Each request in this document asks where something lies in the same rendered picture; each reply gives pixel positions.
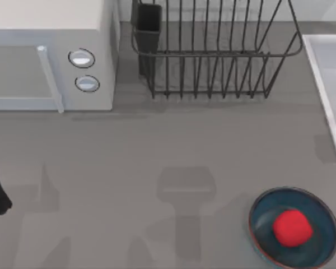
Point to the dark blue bowl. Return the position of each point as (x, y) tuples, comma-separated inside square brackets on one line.
[(263, 221)]

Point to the small round microwave knob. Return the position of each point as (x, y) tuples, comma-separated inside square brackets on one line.
[(87, 83)]

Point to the red apple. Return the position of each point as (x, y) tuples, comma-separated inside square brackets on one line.
[(292, 227)]

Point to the black cutlery holder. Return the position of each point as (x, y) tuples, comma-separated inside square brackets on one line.
[(148, 22)]

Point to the pale microwave oven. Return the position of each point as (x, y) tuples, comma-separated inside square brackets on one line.
[(44, 22)]

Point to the large round microwave knob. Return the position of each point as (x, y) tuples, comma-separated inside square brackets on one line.
[(81, 58)]

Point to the white sink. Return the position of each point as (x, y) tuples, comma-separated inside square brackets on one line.
[(329, 84)]

